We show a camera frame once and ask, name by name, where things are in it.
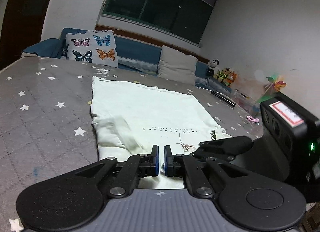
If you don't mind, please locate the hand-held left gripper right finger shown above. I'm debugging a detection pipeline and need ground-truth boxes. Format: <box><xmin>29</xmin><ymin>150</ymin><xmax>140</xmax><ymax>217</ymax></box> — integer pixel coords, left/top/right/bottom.
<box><xmin>164</xmin><ymin>145</ymin><xmax>253</xmax><ymax>199</ymax></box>

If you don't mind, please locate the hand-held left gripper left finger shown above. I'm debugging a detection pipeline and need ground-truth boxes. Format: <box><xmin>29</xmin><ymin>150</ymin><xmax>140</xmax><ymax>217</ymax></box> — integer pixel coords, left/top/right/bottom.
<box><xmin>72</xmin><ymin>144</ymin><xmax>160</xmax><ymax>199</ymax></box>

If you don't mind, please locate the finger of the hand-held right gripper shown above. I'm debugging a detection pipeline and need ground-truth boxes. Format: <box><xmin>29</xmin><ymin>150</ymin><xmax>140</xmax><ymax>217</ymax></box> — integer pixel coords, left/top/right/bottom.
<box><xmin>199</xmin><ymin>136</ymin><xmax>253</xmax><ymax>150</ymax></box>
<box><xmin>191</xmin><ymin>147</ymin><xmax>242</xmax><ymax>165</ymax></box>

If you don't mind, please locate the pale green garment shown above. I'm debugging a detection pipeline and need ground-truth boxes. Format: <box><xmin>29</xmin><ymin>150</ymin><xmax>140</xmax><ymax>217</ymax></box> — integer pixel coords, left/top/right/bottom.
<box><xmin>90</xmin><ymin>76</ymin><xmax>233</xmax><ymax>190</ymax></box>

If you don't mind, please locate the clear plastic toy box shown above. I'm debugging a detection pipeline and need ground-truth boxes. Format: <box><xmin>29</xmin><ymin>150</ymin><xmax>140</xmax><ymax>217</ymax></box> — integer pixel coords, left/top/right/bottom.
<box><xmin>231</xmin><ymin>89</ymin><xmax>260</xmax><ymax>114</ymax></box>

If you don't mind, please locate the black remote control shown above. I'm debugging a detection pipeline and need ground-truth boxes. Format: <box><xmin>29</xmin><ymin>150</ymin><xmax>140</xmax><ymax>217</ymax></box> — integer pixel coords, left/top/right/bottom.
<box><xmin>211</xmin><ymin>90</ymin><xmax>237</xmax><ymax>108</ymax></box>

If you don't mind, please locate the colourful paper pinwheel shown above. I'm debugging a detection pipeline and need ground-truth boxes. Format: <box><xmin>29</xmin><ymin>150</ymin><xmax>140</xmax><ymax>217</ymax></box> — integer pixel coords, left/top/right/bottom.
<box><xmin>255</xmin><ymin>74</ymin><xmax>287</xmax><ymax>105</ymax></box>

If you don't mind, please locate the bear plush toy green vest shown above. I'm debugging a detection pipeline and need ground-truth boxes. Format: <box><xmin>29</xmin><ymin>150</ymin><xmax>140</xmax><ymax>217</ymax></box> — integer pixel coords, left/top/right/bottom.
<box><xmin>217</xmin><ymin>67</ymin><xmax>232</xmax><ymax>85</ymax></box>

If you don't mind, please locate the panda plush toy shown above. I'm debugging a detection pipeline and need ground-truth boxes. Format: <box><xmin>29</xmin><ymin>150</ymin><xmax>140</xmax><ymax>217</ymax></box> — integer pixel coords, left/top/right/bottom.
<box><xmin>206</xmin><ymin>59</ymin><xmax>220</xmax><ymax>79</ymax></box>

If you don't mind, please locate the plain grey pillow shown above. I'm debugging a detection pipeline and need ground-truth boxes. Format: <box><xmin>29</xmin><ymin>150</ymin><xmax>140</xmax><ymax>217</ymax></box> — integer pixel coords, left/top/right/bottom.
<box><xmin>157</xmin><ymin>45</ymin><xmax>198</xmax><ymax>86</ymax></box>

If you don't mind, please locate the blue sofa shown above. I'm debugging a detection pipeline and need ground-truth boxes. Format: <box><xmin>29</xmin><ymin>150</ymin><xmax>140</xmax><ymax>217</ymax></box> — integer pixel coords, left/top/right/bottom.
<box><xmin>21</xmin><ymin>27</ymin><xmax>233</xmax><ymax>90</ymax></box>

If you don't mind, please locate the grey star-print tablecloth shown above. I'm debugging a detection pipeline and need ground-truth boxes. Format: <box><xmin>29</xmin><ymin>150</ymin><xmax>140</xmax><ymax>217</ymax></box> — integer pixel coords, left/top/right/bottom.
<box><xmin>0</xmin><ymin>56</ymin><xmax>265</xmax><ymax>232</ymax></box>

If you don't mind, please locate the butterfly print pillow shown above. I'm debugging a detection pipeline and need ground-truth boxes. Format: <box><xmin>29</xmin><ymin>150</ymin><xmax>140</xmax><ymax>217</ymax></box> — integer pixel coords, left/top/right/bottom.
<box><xmin>65</xmin><ymin>30</ymin><xmax>119</xmax><ymax>68</ymax></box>

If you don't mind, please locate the dark window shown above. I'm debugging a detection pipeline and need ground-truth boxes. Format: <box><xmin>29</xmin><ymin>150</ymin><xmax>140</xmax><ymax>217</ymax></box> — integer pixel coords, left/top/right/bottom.
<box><xmin>101</xmin><ymin>0</ymin><xmax>220</xmax><ymax>45</ymax></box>

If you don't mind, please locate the brown wooden door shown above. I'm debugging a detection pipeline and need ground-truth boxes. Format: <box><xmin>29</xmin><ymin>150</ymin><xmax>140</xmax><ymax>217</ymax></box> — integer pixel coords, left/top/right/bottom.
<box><xmin>0</xmin><ymin>0</ymin><xmax>62</xmax><ymax>70</ymax></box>

